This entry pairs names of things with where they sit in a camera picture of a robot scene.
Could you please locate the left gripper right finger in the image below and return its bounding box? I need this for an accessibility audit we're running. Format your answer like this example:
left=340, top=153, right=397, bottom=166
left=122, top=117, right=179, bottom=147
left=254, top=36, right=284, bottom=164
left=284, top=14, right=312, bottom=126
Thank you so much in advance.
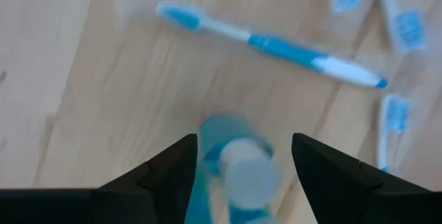
left=291, top=132, right=442, bottom=224

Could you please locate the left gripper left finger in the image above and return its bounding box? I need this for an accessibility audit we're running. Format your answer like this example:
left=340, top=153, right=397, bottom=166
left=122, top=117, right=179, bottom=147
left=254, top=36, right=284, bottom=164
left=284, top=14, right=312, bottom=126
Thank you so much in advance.
left=0, top=133, right=199, bottom=224

